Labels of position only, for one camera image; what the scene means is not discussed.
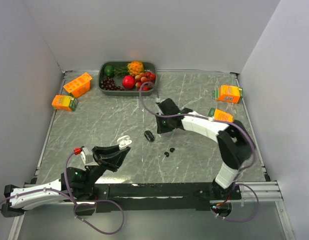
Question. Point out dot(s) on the black earbud charging case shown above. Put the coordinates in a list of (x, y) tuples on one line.
[(149, 136)]

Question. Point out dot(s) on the red lychee bunch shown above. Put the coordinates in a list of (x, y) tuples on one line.
[(144, 77)]

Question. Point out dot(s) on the dark grape bunch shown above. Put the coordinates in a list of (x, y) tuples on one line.
[(108, 84)]

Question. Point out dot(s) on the green leafy sprig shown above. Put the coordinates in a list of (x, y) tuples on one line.
[(121, 71)]

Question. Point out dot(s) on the aluminium frame rail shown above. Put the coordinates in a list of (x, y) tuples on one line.
[(266, 191)]

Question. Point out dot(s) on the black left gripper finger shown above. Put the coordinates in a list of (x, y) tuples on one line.
[(120, 156), (98, 150)]

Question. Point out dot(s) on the orange box back left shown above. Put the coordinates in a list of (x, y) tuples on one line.
[(79, 85)]

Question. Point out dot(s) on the white earbud charging case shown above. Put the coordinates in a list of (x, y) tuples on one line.
[(124, 141)]

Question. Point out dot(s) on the green lime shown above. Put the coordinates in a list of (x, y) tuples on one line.
[(109, 70)]

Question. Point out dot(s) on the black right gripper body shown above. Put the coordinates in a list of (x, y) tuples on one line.
[(164, 124)]

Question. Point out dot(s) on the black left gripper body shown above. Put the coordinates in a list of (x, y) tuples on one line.
[(98, 161)]

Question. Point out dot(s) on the orange box back right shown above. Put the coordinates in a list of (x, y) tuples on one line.
[(228, 93)]

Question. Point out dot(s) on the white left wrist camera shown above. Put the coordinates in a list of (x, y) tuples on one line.
[(86, 155)]

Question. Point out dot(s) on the grey-green fruit tray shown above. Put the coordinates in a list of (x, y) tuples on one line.
[(148, 66)]

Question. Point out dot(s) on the orange green box left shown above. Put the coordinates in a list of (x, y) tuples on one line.
[(64, 103)]

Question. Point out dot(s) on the red apple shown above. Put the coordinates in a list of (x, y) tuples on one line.
[(128, 82)]

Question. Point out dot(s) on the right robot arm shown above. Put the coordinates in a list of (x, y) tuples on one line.
[(235, 144)]

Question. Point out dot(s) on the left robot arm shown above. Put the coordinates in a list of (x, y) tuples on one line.
[(82, 169)]

